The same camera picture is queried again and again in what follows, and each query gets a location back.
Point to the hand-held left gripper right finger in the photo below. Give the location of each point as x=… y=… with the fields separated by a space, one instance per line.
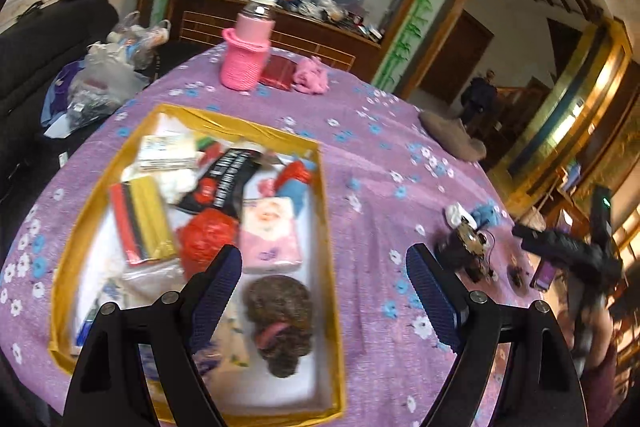
x=430 y=297

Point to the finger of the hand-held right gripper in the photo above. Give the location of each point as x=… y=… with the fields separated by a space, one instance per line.
x=545 y=243

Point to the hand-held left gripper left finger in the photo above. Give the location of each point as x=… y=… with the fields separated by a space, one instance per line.
x=215 y=297

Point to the brown fuzzy plush toy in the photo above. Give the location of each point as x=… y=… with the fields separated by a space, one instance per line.
x=277 y=307

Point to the rose print tissue pack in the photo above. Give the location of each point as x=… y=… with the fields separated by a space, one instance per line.
x=270 y=227

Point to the black red yellow striped pack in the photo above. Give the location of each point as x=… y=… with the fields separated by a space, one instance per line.
x=140 y=222

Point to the black snack packet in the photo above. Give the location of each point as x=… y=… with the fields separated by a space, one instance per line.
x=220 y=182

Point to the blue white packet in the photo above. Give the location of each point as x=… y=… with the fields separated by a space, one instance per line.
x=95 y=312

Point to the white cloth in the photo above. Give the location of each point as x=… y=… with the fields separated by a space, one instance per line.
x=177 y=182

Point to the yellow-edged white box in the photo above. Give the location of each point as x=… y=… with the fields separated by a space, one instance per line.
x=300 y=387

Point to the red and blue plastic bag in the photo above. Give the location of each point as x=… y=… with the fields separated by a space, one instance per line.
x=295 y=177

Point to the red green yellow sponge pack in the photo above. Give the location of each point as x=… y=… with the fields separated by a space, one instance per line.
x=207 y=148

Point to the white tissue pack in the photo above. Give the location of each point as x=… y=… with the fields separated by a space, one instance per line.
x=165 y=152

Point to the person's right forearm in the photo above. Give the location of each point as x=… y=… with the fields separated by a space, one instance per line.
x=605 y=382

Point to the purple box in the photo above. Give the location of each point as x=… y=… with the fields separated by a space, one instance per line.
x=545 y=274

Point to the white floral packet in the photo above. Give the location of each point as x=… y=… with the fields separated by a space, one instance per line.
x=230 y=337

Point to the small dark object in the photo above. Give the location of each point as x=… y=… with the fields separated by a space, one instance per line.
x=515 y=277

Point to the black and gold trinket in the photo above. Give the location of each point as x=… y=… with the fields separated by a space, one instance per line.
x=465 y=247

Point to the blue fuzzy object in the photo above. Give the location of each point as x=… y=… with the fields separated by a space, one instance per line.
x=485 y=213

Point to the clear plastic packet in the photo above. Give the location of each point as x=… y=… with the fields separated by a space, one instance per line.
x=145 y=279

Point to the small white object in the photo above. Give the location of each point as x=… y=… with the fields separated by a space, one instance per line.
x=455 y=214

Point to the pink white tissue packet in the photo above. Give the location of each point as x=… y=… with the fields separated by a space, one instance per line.
x=262 y=187

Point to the brown plush slipper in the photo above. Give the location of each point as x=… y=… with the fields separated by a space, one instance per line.
x=452 y=137

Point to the brown wooden door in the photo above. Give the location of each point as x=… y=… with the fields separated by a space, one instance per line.
x=460 y=52

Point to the red wallet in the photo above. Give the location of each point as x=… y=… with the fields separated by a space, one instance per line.
x=277 y=72

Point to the plastic bags pile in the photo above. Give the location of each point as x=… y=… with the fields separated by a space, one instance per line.
x=100 y=87

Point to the pink cloth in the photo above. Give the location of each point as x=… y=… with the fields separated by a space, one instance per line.
x=310 y=77

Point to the bottle with pink knitted sleeve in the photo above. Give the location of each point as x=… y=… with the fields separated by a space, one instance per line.
x=247 y=52

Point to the blue purple cloth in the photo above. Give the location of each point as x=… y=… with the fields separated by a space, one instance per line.
x=57 y=97

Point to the clear plastic bag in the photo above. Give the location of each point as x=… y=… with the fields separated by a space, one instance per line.
x=135 y=37

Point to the wooden cabinet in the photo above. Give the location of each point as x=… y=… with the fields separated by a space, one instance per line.
x=310 y=42

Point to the clutter on cabinet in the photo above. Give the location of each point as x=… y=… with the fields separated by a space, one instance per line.
x=320 y=7

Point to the large black bag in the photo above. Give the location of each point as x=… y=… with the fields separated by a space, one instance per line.
x=40 y=42

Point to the mirror with bamboo painted frame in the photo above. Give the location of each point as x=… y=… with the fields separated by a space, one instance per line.
x=425 y=7

